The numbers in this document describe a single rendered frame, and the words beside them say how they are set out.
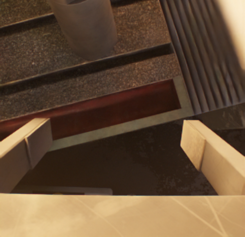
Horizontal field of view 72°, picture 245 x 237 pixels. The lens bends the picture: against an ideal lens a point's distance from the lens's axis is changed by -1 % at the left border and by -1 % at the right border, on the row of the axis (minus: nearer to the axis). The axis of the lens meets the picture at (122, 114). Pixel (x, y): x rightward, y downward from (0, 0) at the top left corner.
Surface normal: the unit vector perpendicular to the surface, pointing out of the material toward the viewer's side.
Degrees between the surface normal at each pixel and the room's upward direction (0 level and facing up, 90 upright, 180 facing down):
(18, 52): 0
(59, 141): 0
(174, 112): 0
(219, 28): 62
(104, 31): 85
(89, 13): 86
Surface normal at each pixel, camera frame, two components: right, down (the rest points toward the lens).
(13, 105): -0.03, -0.11
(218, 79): -0.87, 0.16
